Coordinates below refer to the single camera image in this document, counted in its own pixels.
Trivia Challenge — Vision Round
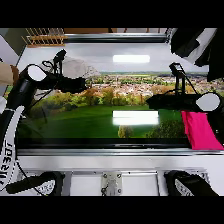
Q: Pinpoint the black cable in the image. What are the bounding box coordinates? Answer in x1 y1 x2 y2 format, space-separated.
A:
41 59 56 76

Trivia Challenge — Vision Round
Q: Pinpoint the pale grey garment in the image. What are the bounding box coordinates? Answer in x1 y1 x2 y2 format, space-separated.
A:
184 27 218 65

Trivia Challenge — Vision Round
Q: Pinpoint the pink garment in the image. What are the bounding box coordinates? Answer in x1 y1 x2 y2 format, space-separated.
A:
180 110 224 151

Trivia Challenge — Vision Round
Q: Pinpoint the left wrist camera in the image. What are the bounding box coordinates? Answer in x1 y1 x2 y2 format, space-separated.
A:
52 48 68 80

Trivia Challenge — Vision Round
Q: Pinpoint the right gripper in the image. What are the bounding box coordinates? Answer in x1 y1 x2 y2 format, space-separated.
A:
145 93 198 112

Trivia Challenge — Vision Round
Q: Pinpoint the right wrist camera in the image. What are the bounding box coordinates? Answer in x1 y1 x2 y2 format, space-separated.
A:
168 61 198 96

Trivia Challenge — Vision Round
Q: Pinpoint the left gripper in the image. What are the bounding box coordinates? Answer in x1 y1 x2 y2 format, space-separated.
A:
55 76 89 95

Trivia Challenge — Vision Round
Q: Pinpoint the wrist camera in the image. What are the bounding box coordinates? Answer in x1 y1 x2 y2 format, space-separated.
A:
168 61 198 96
52 48 68 80

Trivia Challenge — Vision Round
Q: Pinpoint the wooden rack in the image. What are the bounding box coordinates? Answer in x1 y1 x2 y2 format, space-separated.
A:
21 27 68 48

